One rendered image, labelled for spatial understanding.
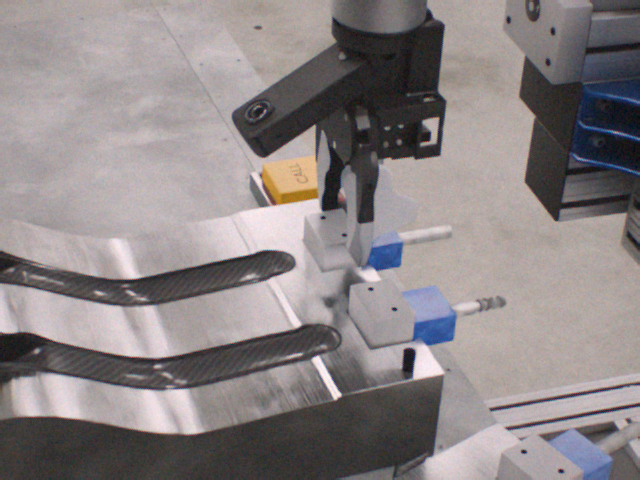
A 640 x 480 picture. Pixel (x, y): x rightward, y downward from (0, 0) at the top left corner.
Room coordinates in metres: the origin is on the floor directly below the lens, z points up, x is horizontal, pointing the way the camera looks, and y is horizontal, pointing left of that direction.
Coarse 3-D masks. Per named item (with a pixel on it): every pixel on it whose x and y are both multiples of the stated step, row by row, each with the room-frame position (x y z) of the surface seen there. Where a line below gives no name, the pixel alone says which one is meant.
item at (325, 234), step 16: (304, 224) 0.96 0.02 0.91; (320, 224) 0.95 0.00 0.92; (336, 224) 0.95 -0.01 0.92; (304, 240) 0.96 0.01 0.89; (320, 240) 0.92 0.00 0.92; (336, 240) 0.92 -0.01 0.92; (384, 240) 0.95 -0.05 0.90; (400, 240) 0.95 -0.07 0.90; (416, 240) 0.97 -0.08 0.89; (432, 240) 0.97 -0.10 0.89; (320, 256) 0.92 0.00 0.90; (336, 256) 0.92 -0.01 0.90; (368, 256) 0.93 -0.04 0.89; (384, 256) 0.94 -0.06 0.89; (400, 256) 0.94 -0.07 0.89
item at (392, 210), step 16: (352, 176) 0.91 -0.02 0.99; (384, 176) 0.93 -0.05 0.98; (352, 192) 0.91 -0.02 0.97; (384, 192) 0.92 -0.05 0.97; (352, 208) 0.91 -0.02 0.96; (384, 208) 0.92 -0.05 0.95; (400, 208) 0.92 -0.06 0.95; (416, 208) 0.93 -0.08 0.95; (352, 224) 0.91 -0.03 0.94; (368, 224) 0.90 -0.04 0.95; (384, 224) 0.92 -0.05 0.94; (400, 224) 0.92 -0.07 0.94; (352, 240) 0.91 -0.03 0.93; (368, 240) 0.90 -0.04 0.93; (352, 256) 0.91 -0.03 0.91
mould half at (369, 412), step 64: (64, 256) 0.90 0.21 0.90; (128, 256) 0.93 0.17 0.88; (192, 256) 0.93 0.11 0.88; (0, 320) 0.77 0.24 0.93; (64, 320) 0.80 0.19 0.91; (128, 320) 0.84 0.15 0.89; (192, 320) 0.85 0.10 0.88; (256, 320) 0.85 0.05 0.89; (320, 320) 0.85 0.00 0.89; (0, 384) 0.70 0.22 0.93; (64, 384) 0.72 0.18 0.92; (256, 384) 0.77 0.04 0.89; (320, 384) 0.77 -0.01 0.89; (384, 384) 0.77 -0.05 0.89; (0, 448) 0.66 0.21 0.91; (64, 448) 0.68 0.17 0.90; (128, 448) 0.69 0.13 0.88; (192, 448) 0.71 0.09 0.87; (256, 448) 0.73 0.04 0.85; (320, 448) 0.75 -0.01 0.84; (384, 448) 0.77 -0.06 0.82
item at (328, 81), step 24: (336, 48) 0.95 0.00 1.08; (312, 72) 0.93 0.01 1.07; (336, 72) 0.92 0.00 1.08; (360, 72) 0.92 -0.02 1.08; (264, 96) 0.92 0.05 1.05; (288, 96) 0.91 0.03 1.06; (312, 96) 0.90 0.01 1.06; (336, 96) 0.91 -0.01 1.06; (240, 120) 0.91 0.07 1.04; (264, 120) 0.90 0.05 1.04; (288, 120) 0.89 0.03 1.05; (312, 120) 0.90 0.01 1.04; (264, 144) 0.89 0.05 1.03
